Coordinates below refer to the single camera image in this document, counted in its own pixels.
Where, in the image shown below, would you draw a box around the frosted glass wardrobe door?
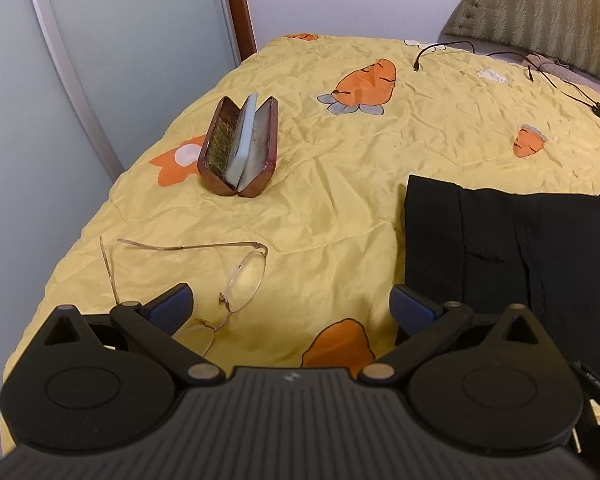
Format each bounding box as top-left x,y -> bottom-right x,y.
0,0 -> 237,455

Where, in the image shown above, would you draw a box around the black charger cable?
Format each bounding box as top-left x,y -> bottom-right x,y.
486,50 -> 600,111

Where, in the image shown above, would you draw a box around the black pants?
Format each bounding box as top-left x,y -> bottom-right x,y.
404,176 -> 600,374

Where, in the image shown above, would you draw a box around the yellow carrot print bedspread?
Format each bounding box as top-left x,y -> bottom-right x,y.
0,32 -> 600,456

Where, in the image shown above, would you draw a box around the brown open glasses case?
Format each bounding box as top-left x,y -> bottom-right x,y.
197,93 -> 278,198

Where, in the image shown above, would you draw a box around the olive padded headboard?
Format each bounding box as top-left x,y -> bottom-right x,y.
442,0 -> 600,80

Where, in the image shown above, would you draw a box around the brown wooden door frame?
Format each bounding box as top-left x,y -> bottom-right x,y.
228,0 -> 257,61

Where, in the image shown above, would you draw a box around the thin metal frame eyeglasses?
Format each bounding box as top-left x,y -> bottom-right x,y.
98,237 -> 268,356

